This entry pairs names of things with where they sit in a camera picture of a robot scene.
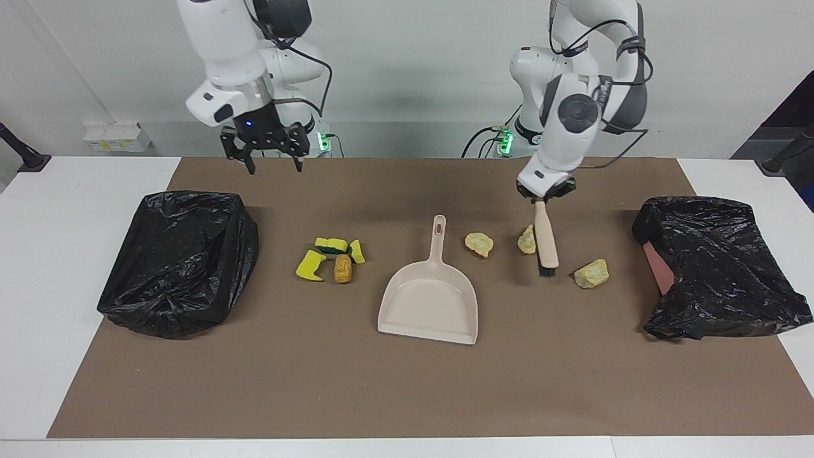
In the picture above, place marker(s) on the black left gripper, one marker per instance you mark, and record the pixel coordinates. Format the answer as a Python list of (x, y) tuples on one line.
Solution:
[(547, 196)]

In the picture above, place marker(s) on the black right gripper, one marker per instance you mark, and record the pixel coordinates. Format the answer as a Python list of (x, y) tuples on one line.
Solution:
[(261, 127)]

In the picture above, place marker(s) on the beige hand brush black bristles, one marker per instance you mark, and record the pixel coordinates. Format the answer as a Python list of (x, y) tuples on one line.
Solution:
[(547, 242)]

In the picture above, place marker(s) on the pale yellow bread-like chunk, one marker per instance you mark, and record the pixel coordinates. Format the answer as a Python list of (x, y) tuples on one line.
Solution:
[(526, 242), (591, 274), (479, 244)]

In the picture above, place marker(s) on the yellow sponge piece green layer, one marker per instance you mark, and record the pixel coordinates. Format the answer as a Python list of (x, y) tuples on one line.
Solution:
[(332, 244)]

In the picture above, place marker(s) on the yellow ridged sponge piece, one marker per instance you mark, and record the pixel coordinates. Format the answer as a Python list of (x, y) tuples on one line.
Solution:
[(310, 266)]

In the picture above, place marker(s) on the small yellow green sponge piece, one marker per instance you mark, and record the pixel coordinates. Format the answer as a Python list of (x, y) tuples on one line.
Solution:
[(357, 252)]

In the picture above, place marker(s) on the brown cork-like chunk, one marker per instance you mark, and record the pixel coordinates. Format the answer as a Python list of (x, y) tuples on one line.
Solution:
[(343, 270)]

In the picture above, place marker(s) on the beige plastic dustpan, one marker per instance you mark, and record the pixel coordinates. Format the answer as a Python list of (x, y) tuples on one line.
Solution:
[(429, 305)]

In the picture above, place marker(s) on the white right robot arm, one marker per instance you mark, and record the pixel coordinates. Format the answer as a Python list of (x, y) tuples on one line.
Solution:
[(216, 38)]

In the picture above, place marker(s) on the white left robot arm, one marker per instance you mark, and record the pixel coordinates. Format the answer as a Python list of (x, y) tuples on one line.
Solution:
[(572, 114)]

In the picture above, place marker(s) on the pink bin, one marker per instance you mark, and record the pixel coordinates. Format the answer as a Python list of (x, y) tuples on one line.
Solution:
[(658, 267)]

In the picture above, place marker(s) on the black trash bag bin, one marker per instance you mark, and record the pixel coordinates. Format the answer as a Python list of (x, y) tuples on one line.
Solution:
[(178, 261)]

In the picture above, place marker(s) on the black trash bag over pink bin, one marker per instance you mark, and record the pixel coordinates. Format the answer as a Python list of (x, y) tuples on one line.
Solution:
[(725, 267)]

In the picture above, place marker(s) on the brown table mat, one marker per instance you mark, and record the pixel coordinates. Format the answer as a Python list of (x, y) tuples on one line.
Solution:
[(407, 388)]

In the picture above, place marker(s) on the black stand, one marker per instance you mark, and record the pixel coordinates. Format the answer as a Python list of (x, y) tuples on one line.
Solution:
[(779, 162), (32, 162)]

